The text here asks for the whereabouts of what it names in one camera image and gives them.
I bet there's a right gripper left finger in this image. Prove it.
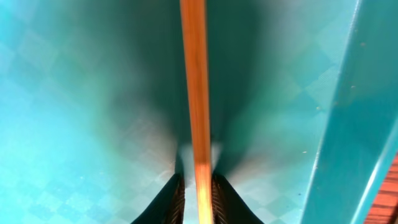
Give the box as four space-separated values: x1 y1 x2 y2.
131 174 185 224

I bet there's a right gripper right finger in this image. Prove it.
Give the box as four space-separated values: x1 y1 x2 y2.
211 173 264 224

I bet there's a wooden chopstick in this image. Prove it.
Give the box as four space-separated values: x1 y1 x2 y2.
180 0 213 224

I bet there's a teal plastic tray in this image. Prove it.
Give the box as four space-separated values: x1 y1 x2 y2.
1 1 397 223

